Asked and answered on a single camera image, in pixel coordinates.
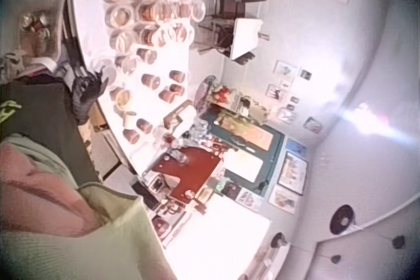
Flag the grey oval plate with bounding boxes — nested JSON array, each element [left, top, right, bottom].
[[192, 75, 215, 111]]

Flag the dark wooden chair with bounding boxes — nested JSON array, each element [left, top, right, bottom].
[[195, 0, 270, 62]]

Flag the small blue picture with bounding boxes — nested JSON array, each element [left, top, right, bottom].
[[285, 138, 308, 157]]

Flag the cluster of small bottles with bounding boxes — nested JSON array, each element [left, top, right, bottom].
[[153, 119, 232, 163]]

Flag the scattered brown paper cups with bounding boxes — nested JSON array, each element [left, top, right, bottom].
[[121, 47, 192, 145]]

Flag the group of small wall pictures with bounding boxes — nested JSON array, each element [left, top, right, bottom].
[[264, 59, 326, 135]]

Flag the group of clear lidded containers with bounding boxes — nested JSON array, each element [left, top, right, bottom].
[[100, 0, 209, 64]]

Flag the black framed picture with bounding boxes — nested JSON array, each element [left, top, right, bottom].
[[277, 150, 310, 197]]

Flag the white square board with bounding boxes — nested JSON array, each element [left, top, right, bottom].
[[229, 17, 264, 62]]

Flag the red flat board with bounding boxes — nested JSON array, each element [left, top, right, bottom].
[[153, 146, 224, 203]]

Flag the shelf with red decorations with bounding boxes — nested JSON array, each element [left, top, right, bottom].
[[209, 83, 271, 125]]

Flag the pile of folded cloths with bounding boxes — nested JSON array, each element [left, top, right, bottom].
[[0, 49, 57, 81]]

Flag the under-counter cabinet with drawers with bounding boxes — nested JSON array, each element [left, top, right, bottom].
[[79, 102, 140, 179]]

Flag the teal framed notice board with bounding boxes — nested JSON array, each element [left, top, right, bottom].
[[199, 109, 287, 197]]

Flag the clear round plastic lid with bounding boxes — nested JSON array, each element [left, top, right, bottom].
[[90, 56, 118, 85]]

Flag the person's right hand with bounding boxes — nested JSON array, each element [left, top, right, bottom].
[[72, 67, 110, 125]]

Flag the grey plastic bin with items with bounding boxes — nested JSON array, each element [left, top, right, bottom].
[[0, 0, 70, 64]]

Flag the low shelf with framed prints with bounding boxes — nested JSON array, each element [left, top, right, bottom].
[[140, 168, 201, 250]]

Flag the brown cardboard box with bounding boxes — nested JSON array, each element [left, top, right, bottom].
[[163, 98, 198, 130]]

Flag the clear container with yellow food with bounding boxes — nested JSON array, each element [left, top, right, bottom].
[[112, 88, 133, 111]]

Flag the black vinyl record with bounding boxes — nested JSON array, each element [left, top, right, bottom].
[[329, 204, 358, 236]]

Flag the white paper cup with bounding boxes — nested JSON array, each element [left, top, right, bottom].
[[122, 110, 139, 130]]

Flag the unframed pale picture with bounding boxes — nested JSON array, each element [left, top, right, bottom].
[[268, 184, 301, 209]]

